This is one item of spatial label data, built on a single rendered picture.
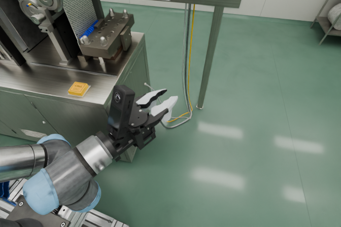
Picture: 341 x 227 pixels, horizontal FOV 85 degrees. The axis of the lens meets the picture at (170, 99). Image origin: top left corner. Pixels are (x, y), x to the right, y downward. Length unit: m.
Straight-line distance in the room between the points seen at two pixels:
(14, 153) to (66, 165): 0.14
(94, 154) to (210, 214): 1.33
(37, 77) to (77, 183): 0.90
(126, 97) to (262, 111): 1.94
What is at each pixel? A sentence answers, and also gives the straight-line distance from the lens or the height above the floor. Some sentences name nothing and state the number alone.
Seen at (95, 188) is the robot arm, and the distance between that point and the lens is 0.53.
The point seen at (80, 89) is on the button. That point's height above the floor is 0.92.
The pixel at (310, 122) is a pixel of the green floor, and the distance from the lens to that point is 2.38.
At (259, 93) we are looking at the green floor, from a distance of 2.38.
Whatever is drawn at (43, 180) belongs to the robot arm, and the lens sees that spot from 0.43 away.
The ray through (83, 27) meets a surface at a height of 1.05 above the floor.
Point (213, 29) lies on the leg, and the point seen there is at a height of 0.91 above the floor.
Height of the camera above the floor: 1.60
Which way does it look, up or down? 50 degrees down
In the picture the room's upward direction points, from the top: straight up
